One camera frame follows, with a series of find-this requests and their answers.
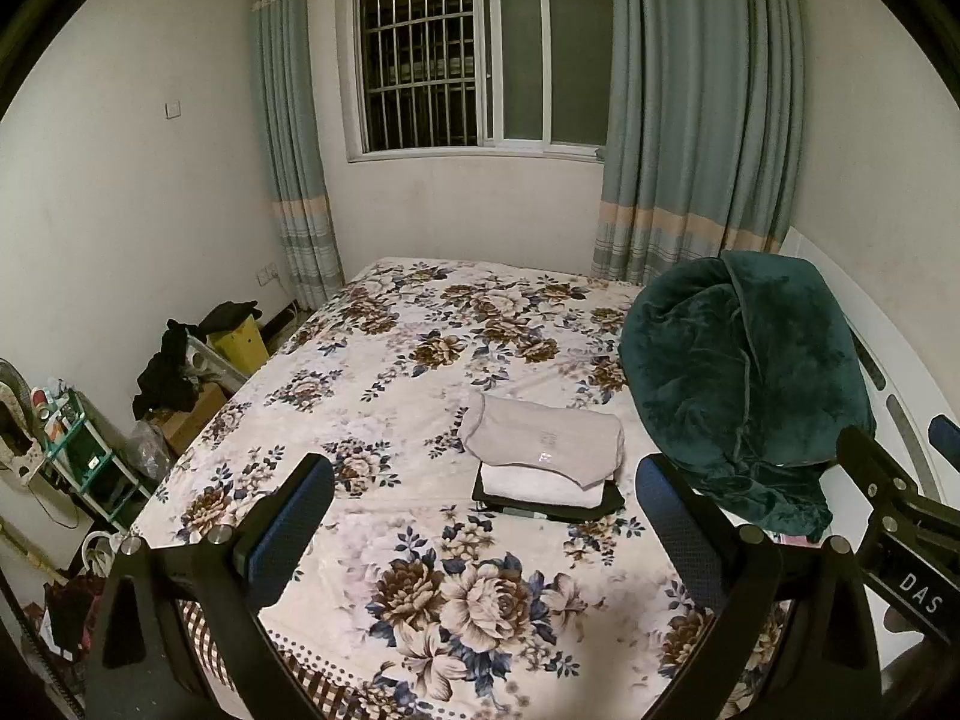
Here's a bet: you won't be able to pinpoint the cardboard box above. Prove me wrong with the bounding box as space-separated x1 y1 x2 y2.
160 382 228 455

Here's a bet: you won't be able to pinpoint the black folded clothes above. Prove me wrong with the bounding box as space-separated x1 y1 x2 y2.
471 465 626 522

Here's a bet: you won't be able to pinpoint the narrow grey-green curtain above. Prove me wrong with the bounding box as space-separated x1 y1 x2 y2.
250 0 346 308

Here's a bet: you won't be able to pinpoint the white bed headboard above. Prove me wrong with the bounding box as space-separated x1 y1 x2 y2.
776 229 960 470

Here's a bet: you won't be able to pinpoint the grey long-sleeve shirt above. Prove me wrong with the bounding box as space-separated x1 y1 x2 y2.
457 394 627 487

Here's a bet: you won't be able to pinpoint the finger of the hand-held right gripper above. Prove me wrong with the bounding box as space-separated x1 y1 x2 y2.
928 414 960 470
836 425 960 541

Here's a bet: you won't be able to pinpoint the dark green plush blanket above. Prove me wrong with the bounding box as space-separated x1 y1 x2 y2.
619 251 877 541

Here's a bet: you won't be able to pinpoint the wide grey-green curtain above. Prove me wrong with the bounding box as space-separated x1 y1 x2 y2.
591 0 807 286

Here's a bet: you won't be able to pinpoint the yellow box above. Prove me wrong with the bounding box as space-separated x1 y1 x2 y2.
208 313 269 376

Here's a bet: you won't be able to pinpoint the black cloth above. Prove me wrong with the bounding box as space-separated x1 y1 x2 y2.
133 301 262 421

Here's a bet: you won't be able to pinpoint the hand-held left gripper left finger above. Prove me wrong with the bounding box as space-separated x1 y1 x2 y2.
88 454 335 720

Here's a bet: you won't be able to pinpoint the wooden stick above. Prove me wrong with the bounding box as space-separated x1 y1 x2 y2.
0 517 65 587

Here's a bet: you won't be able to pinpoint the clear plastic bag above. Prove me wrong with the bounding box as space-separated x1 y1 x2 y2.
127 420 173 482

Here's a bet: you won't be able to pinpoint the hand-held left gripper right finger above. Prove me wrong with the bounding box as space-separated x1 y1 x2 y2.
634 454 882 720

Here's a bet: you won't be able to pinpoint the white folded cloth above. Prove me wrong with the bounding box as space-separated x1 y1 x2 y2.
480 461 607 509

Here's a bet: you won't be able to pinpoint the barred window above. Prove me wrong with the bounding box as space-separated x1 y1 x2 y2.
345 0 614 162

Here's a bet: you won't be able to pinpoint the green storage rack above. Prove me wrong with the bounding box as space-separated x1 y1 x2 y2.
30 382 155 533

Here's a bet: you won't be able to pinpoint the floral bedspread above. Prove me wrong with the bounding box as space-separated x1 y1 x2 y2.
124 259 796 720

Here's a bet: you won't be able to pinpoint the beige patterned object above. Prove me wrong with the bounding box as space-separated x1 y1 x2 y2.
0 360 47 482

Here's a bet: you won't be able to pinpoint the clear plastic storage box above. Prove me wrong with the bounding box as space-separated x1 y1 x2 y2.
186 337 248 391

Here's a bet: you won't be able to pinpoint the dark red bag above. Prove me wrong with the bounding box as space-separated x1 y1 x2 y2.
41 574 106 662

